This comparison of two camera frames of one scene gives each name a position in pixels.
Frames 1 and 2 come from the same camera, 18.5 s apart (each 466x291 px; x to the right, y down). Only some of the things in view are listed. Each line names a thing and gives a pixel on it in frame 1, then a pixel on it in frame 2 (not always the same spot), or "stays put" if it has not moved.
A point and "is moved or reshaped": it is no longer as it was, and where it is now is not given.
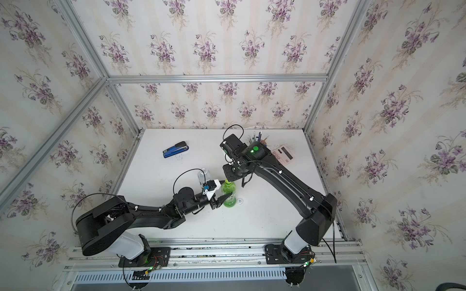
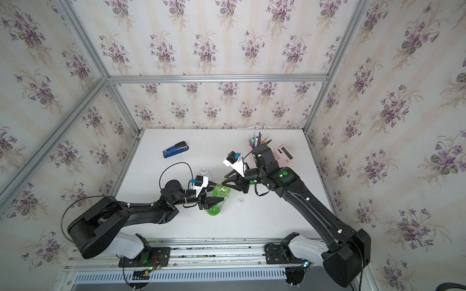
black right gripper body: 233,171 -> 243,183
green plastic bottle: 226,189 is moved or reshaped
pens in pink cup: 258,139 stays put
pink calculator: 283,155 stays put
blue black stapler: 179,147 stays put
